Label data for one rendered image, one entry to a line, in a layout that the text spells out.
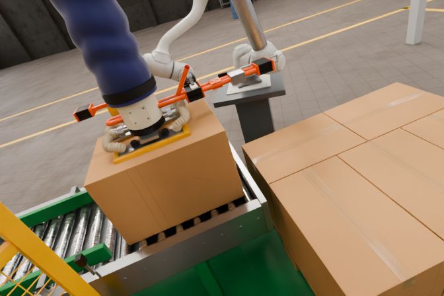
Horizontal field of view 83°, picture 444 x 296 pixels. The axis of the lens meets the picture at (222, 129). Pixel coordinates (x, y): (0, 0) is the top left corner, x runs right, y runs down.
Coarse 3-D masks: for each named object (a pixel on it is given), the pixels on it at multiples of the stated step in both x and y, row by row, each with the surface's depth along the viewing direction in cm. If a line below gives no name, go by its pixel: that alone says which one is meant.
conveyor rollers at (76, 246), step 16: (96, 208) 146; (64, 224) 142; (80, 224) 138; (96, 224) 135; (112, 224) 132; (0, 240) 147; (48, 240) 135; (64, 240) 132; (80, 240) 130; (96, 240) 127; (112, 240) 124; (144, 240) 118; (16, 256) 132; (64, 256) 127; (112, 256) 117; (48, 288) 110
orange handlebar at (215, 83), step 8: (248, 72) 115; (256, 72) 116; (216, 80) 114; (224, 80) 113; (208, 88) 112; (216, 88) 113; (168, 96) 114; (184, 96) 111; (104, 104) 130; (160, 104) 110; (168, 104) 111; (112, 120) 108; (120, 120) 108
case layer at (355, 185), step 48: (384, 96) 164; (432, 96) 151; (288, 144) 149; (336, 144) 138; (384, 144) 129; (432, 144) 121; (288, 192) 119; (336, 192) 112; (384, 192) 106; (432, 192) 100; (288, 240) 132; (336, 240) 94; (384, 240) 90; (432, 240) 86; (336, 288) 85; (384, 288) 78; (432, 288) 89
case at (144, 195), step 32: (160, 128) 121; (192, 128) 112; (96, 160) 111; (128, 160) 104; (160, 160) 101; (192, 160) 106; (224, 160) 111; (96, 192) 100; (128, 192) 104; (160, 192) 109; (192, 192) 114; (224, 192) 119; (128, 224) 111; (160, 224) 117
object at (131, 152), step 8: (184, 128) 110; (160, 136) 109; (168, 136) 107; (176, 136) 106; (184, 136) 107; (136, 144) 106; (144, 144) 107; (152, 144) 106; (160, 144) 105; (128, 152) 105; (136, 152) 104; (144, 152) 105; (120, 160) 103
